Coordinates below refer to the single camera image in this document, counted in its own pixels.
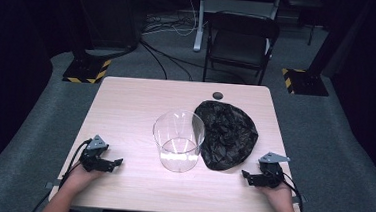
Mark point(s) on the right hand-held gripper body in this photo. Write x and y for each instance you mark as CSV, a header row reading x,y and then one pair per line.
x,y
269,177

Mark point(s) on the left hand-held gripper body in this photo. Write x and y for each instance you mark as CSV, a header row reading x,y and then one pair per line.
x,y
93,156

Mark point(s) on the black plastic garbage bag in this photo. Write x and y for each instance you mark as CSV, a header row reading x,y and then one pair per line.
x,y
229,137

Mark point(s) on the person's right hand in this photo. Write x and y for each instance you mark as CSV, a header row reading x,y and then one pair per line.
x,y
280,196

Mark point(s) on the person's left hand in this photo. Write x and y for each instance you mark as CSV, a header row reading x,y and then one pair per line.
x,y
79,178

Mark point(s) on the grey tape strip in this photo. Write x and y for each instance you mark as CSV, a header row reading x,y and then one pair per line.
x,y
50,185
302,199

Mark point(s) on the black stand with hazard-striped base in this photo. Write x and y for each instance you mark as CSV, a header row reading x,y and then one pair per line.
x,y
306,82
86,69

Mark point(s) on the dark curtain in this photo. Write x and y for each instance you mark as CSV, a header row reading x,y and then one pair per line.
x,y
8,73
371,82

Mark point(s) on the black folding chair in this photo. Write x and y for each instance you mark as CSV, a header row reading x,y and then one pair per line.
x,y
240,46

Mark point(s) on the black cabinet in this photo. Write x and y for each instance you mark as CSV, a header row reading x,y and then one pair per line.
x,y
115,14

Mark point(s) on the dark stool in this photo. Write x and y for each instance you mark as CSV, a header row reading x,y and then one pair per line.
x,y
303,7

